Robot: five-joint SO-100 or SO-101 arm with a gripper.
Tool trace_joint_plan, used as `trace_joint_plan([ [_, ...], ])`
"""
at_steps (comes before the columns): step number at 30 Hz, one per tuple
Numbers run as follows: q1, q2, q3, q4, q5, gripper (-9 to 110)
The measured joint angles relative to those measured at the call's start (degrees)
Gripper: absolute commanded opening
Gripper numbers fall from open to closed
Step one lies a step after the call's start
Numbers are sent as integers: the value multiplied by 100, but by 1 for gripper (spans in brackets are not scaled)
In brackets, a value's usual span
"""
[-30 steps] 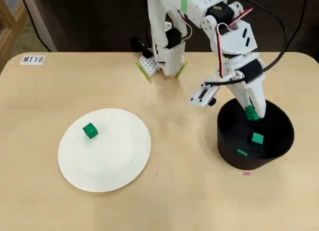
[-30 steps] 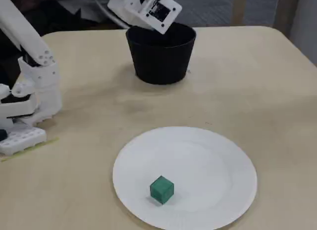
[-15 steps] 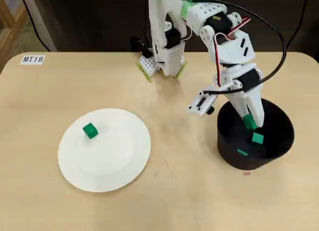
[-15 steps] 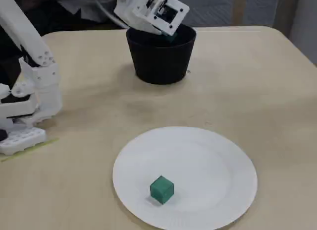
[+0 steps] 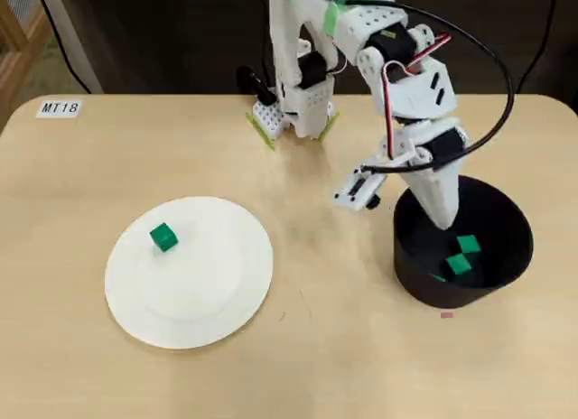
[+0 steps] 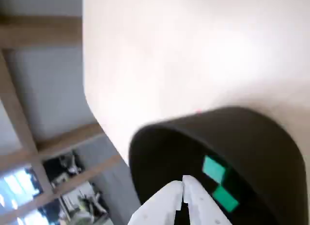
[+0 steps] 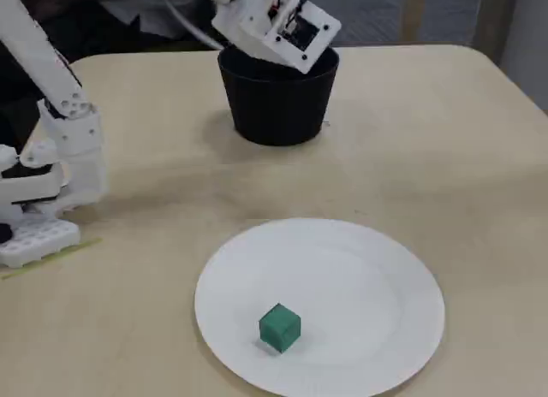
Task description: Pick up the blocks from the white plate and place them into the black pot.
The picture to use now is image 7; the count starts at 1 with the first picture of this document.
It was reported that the green cube block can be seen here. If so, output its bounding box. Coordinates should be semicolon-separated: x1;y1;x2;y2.
259;302;302;354

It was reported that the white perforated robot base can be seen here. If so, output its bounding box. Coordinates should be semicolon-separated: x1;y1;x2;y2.
0;216;82;270

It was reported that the black pot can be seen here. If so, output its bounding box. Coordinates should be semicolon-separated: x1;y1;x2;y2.
217;44;341;147

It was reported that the white paper plate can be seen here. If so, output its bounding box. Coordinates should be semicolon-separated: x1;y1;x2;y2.
194;218;446;397

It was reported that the green base mat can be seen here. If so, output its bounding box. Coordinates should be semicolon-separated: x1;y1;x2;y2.
0;237;104;281

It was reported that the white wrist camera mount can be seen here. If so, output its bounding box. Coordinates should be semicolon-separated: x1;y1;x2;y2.
211;0;343;75

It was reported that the thick grey hose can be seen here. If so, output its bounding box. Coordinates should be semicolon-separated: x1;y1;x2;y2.
158;0;222;50

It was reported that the wooden frame grey partition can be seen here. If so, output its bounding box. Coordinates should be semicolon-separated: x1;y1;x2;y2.
316;0;510;47

